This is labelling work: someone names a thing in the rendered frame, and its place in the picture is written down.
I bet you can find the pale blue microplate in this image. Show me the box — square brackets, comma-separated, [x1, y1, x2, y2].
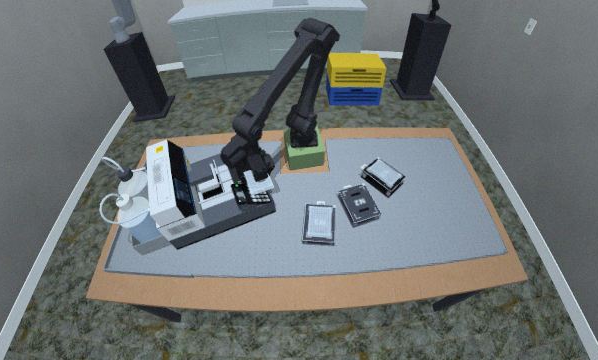
[307, 206, 331, 238]
[244, 170, 274, 195]
[368, 159, 402, 187]

